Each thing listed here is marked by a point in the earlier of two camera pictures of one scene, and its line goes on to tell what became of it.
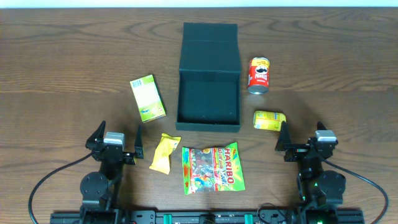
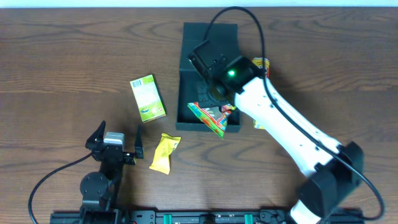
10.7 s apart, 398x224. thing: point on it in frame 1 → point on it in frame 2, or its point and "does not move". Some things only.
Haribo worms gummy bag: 212,169 → 219,126
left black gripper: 115,153 does not move
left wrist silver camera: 115,137 does not move
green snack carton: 148,98 does not move
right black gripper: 302,149 → 206,94
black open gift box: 209,80 does not move
